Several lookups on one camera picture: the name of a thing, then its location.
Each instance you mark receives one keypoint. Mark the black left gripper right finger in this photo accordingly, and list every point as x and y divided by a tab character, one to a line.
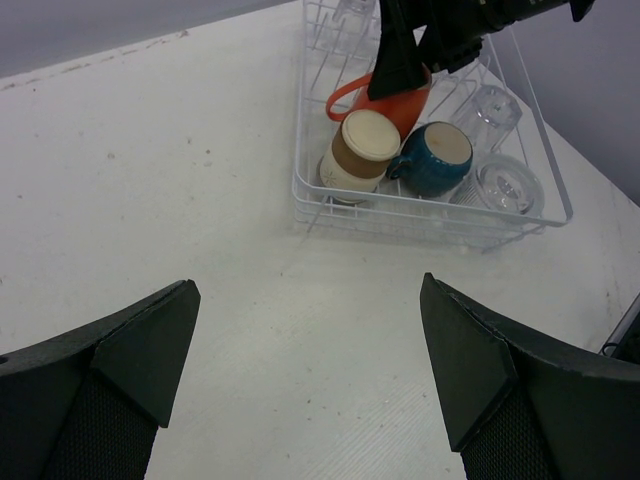
519	404

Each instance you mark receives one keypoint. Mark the clear faceted glass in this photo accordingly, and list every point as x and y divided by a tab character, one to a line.
487	117

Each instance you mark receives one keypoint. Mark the blue ceramic mug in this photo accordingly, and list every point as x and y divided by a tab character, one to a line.
433	160

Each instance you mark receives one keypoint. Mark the clear glass at rack back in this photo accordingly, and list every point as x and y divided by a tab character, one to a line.
347	28

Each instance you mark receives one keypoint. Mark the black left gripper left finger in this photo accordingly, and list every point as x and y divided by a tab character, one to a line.
88	403

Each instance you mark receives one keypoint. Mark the orange mug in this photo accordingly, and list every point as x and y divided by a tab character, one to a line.
403	109

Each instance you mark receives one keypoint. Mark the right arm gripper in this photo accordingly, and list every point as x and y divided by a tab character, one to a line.
452	38

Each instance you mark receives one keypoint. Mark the white wire dish rack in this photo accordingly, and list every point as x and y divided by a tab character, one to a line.
391	209

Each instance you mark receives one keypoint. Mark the steel tumbler with cork band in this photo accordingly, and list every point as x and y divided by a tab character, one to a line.
359	153

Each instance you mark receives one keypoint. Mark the clear ribbed glass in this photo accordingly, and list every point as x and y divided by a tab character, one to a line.
501	183

